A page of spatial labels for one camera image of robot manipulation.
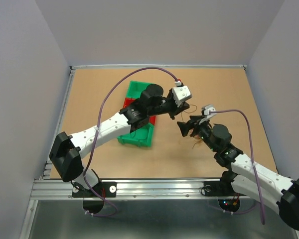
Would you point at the green plastic bin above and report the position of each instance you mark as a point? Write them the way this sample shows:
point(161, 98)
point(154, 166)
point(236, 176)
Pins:
point(142, 137)
point(135, 88)

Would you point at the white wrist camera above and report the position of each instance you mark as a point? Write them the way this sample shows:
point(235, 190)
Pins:
point(181, 92)
point(208, 112)

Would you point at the far green plastic bin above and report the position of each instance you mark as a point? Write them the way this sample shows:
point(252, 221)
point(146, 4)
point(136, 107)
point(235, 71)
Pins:
point(135, 88)

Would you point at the aluminium front mounting rail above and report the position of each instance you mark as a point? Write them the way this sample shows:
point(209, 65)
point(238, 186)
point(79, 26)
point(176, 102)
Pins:
point(136, 189)

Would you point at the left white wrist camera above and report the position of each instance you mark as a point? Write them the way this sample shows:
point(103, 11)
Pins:
point(181, 92)

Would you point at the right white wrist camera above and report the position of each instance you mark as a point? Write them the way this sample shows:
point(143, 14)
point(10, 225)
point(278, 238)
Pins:
point(208, 112)

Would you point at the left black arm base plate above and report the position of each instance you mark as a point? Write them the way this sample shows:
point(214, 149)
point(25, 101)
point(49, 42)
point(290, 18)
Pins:
point(104, 189)

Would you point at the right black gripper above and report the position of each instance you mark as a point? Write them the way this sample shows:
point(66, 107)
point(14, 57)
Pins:
point(185, 127)

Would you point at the near green plastic bin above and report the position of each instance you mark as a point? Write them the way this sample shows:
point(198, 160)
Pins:
point(142, 137)

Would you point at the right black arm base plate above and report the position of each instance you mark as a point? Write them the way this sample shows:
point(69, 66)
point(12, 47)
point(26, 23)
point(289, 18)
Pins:
point(212, 188)

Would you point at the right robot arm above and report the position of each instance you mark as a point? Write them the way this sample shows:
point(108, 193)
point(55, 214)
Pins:
point(245, 175)

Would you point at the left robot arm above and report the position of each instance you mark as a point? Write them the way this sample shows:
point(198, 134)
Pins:
point(68, 150)

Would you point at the red plastic bin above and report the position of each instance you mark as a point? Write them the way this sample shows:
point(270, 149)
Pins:
point(128, 101)

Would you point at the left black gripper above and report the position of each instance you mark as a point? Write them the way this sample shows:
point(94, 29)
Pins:
point(177, 109)

